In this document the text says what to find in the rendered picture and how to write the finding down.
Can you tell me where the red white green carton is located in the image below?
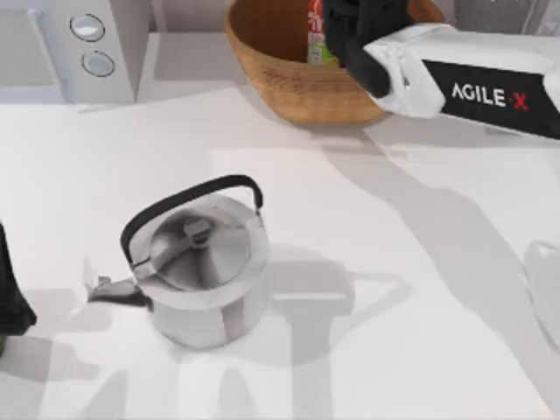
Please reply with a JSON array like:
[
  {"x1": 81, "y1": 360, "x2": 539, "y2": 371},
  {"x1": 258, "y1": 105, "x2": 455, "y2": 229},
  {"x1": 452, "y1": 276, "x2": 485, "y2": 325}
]
[{"x1": 306, "y1": 0, "x2": 340, "y2": 67}]

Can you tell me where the round wooden basket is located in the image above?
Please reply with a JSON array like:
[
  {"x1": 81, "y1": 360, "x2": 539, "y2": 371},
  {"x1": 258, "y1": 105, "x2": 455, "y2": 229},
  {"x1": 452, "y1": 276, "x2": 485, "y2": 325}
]
[{"x1": 223, "y1": 0, "x2": 445, "y2": 125}]

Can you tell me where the pale microwave oven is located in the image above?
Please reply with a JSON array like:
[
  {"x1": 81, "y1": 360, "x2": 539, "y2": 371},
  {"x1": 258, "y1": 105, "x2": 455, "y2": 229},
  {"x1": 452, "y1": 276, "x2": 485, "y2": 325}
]
[{"x1": 0, "y1": 0, "x2": 137, "y2": 105}]

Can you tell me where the round grey microwave knob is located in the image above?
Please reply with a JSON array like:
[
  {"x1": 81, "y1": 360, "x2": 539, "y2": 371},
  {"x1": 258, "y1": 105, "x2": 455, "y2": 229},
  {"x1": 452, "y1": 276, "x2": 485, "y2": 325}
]
[
  {"x1": 69, "y1": 13, "x2": 107, "y2": 44},
  {"x1": 80, "y1": 49, "x2": 117, "y2": 78}
]

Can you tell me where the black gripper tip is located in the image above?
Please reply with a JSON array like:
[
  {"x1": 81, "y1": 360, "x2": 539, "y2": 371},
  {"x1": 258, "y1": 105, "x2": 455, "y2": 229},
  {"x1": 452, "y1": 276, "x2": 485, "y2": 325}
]
[{"x1": 0, "y1": 220, "x2": 39, "y2": 338}]

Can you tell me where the silver kettle with black handle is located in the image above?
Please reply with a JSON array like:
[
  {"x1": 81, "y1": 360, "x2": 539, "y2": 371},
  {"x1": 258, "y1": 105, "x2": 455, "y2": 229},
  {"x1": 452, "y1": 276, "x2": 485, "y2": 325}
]
[{"x1": 87, "y1": 174, "x2": 270, "y2": 350}]

